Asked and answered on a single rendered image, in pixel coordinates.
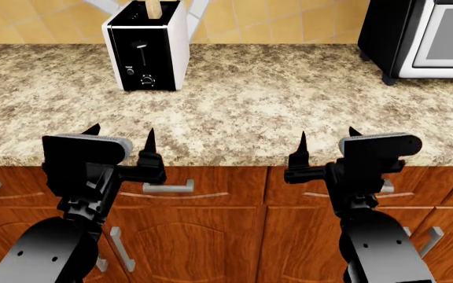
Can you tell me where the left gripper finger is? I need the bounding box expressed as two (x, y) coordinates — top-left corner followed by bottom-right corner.
(80, 123), (102, 137)
(137, 127), (168, 185)

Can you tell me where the black silver toaster oven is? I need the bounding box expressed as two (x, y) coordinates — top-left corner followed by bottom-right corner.
(356, 0), (453, 87)

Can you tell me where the black and white toaster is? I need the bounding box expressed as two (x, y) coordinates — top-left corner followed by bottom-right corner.
(101, 0), (191, 92)

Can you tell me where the bread slice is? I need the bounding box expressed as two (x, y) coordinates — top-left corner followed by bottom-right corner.
(144, 0), (164, 20)

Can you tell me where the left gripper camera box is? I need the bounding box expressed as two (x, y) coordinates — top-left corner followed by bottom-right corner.
(41, 132), (134, 167)

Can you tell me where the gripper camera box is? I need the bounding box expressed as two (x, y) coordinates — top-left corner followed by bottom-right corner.
(337, 132), (424, 166)
(41, 132), (134, 167)

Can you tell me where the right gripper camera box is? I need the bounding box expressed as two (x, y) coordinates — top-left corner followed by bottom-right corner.
(337, 132), (424, 166)

